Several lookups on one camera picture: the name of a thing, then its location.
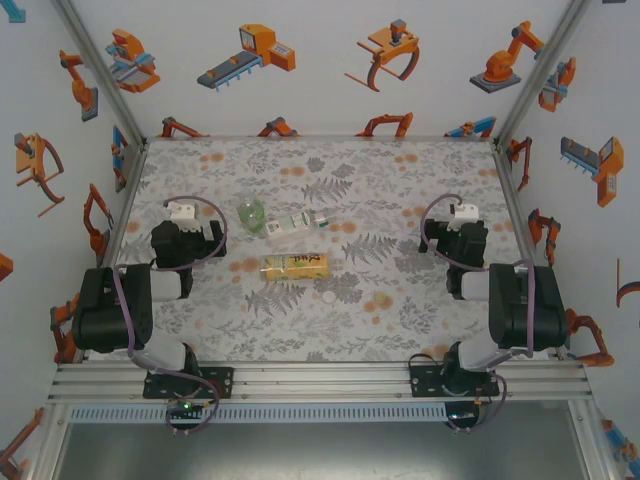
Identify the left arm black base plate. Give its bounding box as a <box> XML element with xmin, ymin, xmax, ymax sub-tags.
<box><xmin>143</xmin><ymin>367</ymin><xmax>235</xmax><ymax>400</ymax></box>

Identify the slotted grey cable duct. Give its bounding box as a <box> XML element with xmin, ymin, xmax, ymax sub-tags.
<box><xmin>68</xmin><ymin>403</ymin><xmax>449</xmax><ymax>424</ymax></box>

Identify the aluminium frame post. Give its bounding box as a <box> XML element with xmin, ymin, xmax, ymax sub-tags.
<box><xmin>27</xmin><ymin>402</ymin><xmax>71</xmax><ymax>480</ymax></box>
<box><xmin>52</xmin><ymin>0</ymin><xmax>150</xmax><ymax>146</ymax></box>
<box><xmin>492</xmin><ymin>0</ymin><xmax>594</xmax><ymax>146</ymax></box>
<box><xmin>569</xmin><ymin>399</ymin><xmax>619</xmax><ymax>480</ymax></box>

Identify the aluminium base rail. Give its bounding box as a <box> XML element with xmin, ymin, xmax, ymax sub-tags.
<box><xmin>47</xmin><ymin>360</ymin><xmax>594</xmax><ymax>401</ymax></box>

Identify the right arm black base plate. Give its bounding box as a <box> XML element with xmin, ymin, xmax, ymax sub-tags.
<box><xmin>409</xmin><ymin>364</ymin><xmax>501</xmax><ymax>399</ymax></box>

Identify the clear bottle white-green label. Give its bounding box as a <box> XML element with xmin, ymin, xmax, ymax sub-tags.
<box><xmin>264</xmin><ymin>210</ymin><xmax>331</xmax><ymax>247</ymax></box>

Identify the aluminium side rail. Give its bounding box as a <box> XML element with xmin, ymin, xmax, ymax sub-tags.
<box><xmin>94</xmin><ymin>139</ymin><xmax>149</xmax><ymax>271</ymax></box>
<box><xmin>492</xmin><ymin>139</ymin><xmax>541</xmax><ymax>264</ymax></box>

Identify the aluminium back rail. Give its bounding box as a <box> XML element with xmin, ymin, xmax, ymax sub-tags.
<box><xmin>144</xmin><ymin>133</ymin><xmax>499</xmax><ymax>144</ymax></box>

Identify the clear bottle green label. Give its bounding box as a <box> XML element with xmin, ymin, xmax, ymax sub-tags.
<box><xmin>237</xmin><ymin>197</ymin><xmax>266</xmax><ymax>239</ymax></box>

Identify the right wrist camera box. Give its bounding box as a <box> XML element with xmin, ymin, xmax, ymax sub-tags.
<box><xmin>446</xmin><ymin>201</ymin><xmax>485</xmax><ymax>234</ymax></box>

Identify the floral patterned tablecloth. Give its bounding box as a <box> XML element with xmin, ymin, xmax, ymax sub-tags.
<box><xmin>107</xmin><ymin>137</ymin><xmax>556</xmax><ymax>364</ymax></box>

